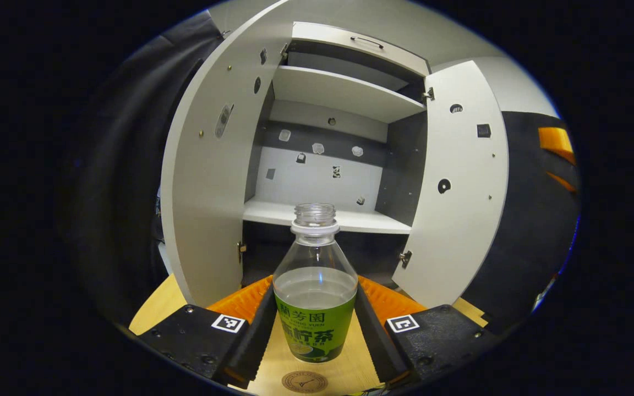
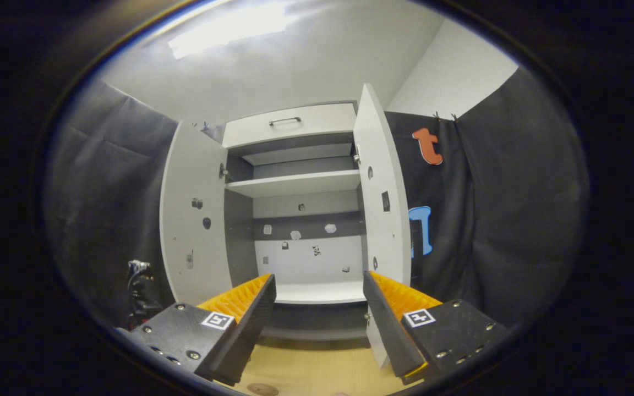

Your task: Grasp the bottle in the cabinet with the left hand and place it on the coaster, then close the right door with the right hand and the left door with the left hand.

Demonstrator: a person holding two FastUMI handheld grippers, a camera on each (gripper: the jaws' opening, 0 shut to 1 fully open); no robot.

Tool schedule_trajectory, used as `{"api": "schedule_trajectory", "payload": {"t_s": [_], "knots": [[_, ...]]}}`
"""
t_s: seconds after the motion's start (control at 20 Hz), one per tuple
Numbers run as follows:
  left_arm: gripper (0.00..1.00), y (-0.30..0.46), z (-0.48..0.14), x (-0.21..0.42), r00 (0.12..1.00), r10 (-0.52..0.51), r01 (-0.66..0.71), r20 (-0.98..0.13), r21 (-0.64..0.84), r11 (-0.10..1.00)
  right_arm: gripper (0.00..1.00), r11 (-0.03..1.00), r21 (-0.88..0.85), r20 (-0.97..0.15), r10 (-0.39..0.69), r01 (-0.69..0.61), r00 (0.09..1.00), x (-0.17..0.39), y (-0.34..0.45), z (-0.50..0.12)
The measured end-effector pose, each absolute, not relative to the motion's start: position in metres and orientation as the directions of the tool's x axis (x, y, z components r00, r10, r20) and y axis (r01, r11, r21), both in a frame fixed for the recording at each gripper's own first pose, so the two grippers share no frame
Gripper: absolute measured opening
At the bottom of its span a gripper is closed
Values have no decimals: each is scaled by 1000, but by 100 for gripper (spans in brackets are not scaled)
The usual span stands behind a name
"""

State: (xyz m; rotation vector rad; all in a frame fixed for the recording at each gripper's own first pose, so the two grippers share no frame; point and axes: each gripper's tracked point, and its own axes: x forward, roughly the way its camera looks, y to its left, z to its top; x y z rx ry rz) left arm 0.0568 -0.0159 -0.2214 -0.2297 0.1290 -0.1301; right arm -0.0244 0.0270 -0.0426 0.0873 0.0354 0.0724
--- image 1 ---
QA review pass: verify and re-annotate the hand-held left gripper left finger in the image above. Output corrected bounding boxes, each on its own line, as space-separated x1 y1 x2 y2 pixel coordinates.
138 275 279 390

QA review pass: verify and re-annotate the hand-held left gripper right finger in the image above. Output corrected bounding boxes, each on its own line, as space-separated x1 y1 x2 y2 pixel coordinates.
354 275 496 388

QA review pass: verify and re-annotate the clear bottle with green label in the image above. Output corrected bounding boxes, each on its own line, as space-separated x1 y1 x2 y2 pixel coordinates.
272 202 359 364

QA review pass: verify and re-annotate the round wooden coaster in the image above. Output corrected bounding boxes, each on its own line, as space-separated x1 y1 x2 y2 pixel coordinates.
281 370 329 394

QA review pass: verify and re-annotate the white cabinet door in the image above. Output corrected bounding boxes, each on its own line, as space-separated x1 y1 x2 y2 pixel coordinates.
161 0 296 309
391 59 510 310

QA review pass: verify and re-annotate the white cabinet shelf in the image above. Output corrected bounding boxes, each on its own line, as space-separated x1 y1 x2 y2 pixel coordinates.
272 65 428 124

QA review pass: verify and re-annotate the white cabinet drawer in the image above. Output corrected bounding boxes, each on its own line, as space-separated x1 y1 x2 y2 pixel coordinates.
291 22 432 78

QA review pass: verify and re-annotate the black backdrop cloth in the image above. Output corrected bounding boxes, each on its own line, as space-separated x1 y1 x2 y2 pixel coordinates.
64 11 582 331

